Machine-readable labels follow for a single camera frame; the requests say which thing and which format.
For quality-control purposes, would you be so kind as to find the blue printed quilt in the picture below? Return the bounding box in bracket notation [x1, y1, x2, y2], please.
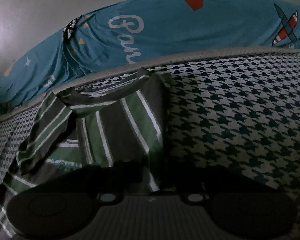
[0, 0, 300, 115]

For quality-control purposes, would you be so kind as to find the green black striped shirt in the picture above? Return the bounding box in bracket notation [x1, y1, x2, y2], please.
[0, 68, 169, 239]

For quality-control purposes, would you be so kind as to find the houndstooth bed sheet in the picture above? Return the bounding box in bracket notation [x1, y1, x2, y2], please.
[0, 51, 300, 221]

